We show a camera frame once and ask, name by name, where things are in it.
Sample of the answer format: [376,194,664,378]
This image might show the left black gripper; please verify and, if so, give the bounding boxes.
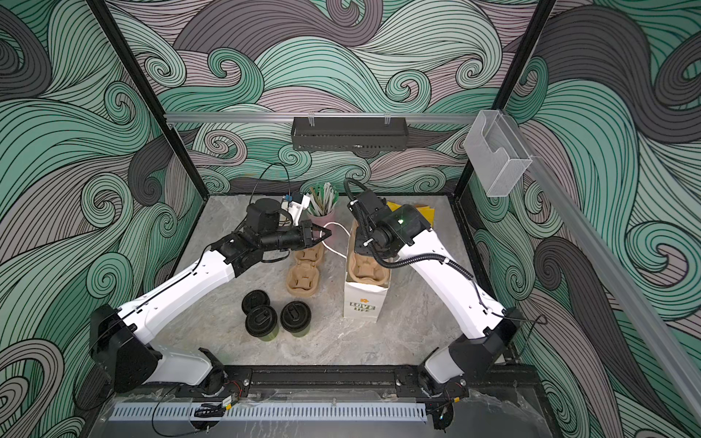
[261,221,332,256]

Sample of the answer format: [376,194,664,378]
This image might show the white paper takeout bag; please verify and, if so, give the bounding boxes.
[324,222,390,322]

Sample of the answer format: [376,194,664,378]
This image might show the green paper coffee cup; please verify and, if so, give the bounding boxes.
[290,327,310,338]

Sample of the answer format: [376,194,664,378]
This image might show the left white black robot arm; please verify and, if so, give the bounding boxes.
[89,198,332,396]

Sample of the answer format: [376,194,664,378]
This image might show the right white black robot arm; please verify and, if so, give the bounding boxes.
[343,178,521,396]

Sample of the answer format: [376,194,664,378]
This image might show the pink cup holder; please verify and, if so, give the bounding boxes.
[310,211,336,226]

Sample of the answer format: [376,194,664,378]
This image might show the yellow napkin stack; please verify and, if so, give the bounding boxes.
[387,201,436,226]

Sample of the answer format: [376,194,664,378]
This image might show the brown pulp cup carrier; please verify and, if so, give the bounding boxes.
[285,244,325,297]

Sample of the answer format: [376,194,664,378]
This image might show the stack of black cup lids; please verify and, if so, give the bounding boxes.
[241,289,270,315]

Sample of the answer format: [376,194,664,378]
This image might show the black wall-mounted tray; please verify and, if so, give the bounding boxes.
[290,116,409,151]

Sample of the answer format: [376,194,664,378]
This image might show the aluminium rail back wall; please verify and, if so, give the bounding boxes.
[163,111,478,126]

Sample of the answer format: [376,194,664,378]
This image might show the aluminium rail wall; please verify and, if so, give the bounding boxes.
[163,111,478,126]
[498,111,700,420]

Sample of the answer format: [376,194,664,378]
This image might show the clear acrylic wall holder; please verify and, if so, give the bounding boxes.
[463,109,532,198]

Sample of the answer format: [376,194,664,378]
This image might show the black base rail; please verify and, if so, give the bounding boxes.
[115,364,541,401]

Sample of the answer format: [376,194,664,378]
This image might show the white slotted cable duct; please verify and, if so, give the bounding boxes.
[107,401,428,422]

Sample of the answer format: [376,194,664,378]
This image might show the aluminium rail right wall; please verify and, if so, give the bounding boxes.
[498,111,700,420]

